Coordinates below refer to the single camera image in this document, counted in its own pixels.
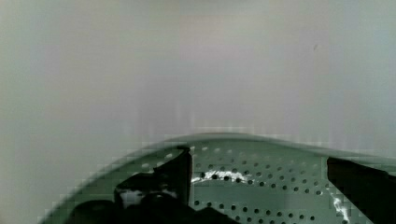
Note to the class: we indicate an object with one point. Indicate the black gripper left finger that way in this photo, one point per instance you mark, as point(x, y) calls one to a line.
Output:
point(159, 197)

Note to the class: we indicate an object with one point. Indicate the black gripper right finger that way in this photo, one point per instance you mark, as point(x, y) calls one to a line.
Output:
point(371, 190)

